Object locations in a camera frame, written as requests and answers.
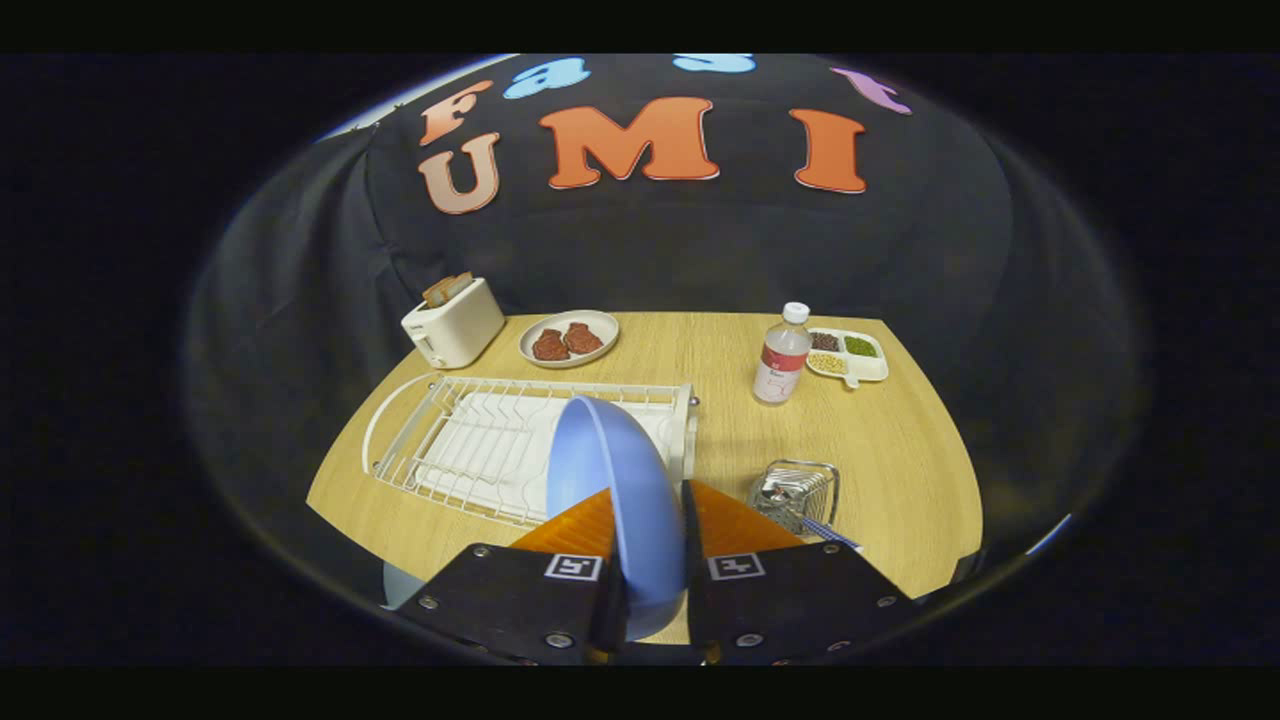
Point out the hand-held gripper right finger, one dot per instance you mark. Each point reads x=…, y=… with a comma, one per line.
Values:
x=693, y=540

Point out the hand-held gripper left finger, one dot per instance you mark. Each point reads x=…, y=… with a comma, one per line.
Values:
x=500, y=600

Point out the blue plate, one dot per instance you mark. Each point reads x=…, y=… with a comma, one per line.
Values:
x=620, y=500

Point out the beige oval plate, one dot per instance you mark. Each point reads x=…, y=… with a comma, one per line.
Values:
x=600, y=325

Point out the clear plastic water bottle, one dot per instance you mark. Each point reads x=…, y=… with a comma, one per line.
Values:
x=780, y=360

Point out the red meat piece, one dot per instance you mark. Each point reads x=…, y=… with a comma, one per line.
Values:
x=550, y=346
x=583, y=338

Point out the white divided tray with beans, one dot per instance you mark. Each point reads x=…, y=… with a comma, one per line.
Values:
x=870, y=368

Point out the white toaster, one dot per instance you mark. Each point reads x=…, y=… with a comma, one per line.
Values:
x=455, y=330

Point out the black backdrop cloth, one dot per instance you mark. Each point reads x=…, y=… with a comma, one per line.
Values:
x=700, y=250

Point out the toast slices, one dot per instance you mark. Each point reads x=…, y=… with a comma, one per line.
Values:
x=448, y=288

